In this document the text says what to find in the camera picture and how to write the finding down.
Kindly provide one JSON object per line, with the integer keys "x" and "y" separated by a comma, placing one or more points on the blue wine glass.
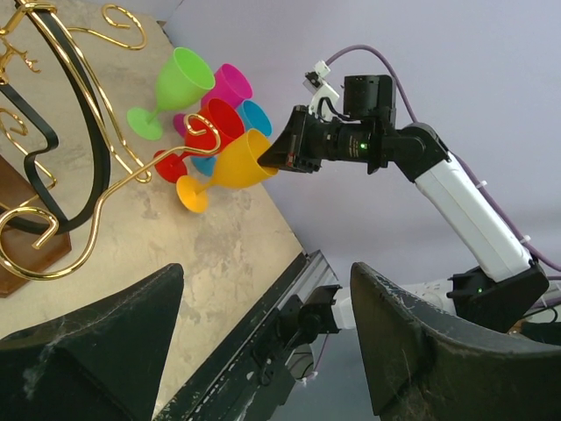
{"x": 253, "y": 116}

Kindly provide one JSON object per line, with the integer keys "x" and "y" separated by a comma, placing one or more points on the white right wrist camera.
{"x": 316, "y": 83}

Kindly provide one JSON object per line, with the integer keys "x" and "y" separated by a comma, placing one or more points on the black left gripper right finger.
{"x": 422, "y": 363}

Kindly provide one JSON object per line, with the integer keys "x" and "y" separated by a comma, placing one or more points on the green wine glass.
{"x": 182, "y": 81}

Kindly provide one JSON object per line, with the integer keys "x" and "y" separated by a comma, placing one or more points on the gold black wine glass rack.
{"x": 69, "y": 70}

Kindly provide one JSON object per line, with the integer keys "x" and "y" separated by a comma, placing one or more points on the red wine glass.
{"x": 173, "y": 166}

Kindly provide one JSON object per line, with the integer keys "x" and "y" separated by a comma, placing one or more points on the pink wine glass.
{"x": 232, "y": 85}

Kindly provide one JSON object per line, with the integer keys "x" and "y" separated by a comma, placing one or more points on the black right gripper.
{"x": 307, "y": 141}

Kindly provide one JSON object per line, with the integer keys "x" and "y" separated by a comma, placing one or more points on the yellow wine glass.
{"x": 236, "y": 167}

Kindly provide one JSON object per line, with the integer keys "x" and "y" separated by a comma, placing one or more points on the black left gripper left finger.
{"x": 103, "y": 361}

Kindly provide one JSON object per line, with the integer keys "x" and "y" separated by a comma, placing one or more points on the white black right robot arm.
{"x": 508, "y": 278}

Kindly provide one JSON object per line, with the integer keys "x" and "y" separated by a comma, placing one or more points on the aluminium table frame rail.
{"x": 254, "y": 369}

